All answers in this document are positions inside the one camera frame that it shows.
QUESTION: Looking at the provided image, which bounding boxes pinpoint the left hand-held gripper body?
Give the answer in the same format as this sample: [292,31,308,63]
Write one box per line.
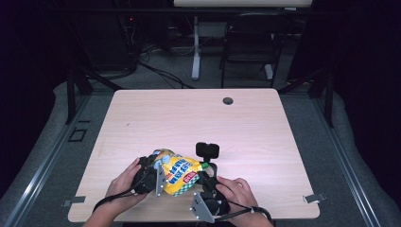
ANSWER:
[131,155,166,197]

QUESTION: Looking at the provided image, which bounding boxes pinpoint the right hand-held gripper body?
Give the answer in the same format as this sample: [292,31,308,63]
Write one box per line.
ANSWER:
[189,188,231,224]

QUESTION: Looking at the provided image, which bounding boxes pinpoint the yellow spouted seasoning pouch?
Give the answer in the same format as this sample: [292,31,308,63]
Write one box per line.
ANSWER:
[152,148,211,197]

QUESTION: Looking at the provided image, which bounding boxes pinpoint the glass seasoning jar black lid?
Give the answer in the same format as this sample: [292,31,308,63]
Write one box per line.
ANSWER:
[195,141,220,184]

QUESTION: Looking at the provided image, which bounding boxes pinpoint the person's left hand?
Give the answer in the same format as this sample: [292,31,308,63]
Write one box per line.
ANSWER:
[105,157,148,214]

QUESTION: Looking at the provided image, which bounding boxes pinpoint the person's right hand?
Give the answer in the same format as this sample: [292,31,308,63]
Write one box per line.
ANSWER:
[216,176,259,218]

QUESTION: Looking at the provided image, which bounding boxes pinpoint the grey tape piece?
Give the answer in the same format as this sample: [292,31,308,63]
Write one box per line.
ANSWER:
[303,193,326,204]
[61,196,87,208]

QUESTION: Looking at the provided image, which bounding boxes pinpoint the black metal stand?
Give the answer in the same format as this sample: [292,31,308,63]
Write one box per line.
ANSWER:
[277,67,335,129]
[65,67,124,125]

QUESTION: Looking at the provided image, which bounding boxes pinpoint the white desk leg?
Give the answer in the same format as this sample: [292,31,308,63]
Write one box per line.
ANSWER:
[191,16,201,80]

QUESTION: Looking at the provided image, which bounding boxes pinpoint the black equipment with red light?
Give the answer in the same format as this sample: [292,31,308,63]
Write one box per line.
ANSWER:
[117,13,141,67]

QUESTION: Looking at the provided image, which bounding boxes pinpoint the black folding chair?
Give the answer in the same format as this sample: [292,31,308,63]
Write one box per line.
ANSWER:
[219,12,292,89]

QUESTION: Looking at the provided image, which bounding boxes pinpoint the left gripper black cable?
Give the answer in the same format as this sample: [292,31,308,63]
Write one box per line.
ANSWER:
[93,188,140,213]

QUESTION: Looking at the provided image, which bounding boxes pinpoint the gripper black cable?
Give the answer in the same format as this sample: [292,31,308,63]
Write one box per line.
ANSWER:
[93,188,140,213]
[217,200,274,225]

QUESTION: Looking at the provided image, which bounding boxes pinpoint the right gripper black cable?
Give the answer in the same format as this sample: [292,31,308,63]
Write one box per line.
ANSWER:
[217,200,274,225]

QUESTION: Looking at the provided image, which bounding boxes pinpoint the aluminium floor rail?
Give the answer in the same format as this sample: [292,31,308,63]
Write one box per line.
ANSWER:
[3,94,93,227]
[310,94,383,227]

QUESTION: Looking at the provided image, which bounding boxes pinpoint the black floor cables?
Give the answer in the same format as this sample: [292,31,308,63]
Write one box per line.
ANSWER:
[138,61,195,90]

